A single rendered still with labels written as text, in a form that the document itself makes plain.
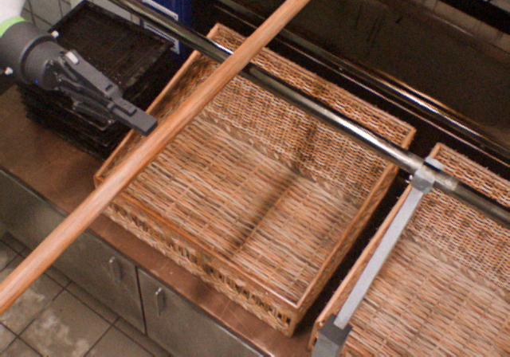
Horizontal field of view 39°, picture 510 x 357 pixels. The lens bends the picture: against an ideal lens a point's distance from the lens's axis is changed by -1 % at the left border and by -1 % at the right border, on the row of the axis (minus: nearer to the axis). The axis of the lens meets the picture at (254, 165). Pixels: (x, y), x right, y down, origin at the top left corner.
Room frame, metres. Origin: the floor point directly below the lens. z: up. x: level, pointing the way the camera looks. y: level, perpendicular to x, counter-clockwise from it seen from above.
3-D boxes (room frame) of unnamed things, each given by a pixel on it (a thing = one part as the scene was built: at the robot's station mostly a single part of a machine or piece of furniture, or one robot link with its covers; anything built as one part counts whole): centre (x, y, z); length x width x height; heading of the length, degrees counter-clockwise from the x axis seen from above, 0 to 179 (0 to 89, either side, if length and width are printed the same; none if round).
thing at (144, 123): (0.71, 0.19, 1.20); 0.07 x 0.03 x 0.01; 60
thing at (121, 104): (0.72, 0.22, 1.21); 0.05 x 0.01 x 0.03; 60
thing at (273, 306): (0.96, 0.00, 0.72); 0.56 x 0.49 x 0.28; 60
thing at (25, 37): (0.83, 0.39, 1.19); 0.12 x 0.06 x 0.09; 150
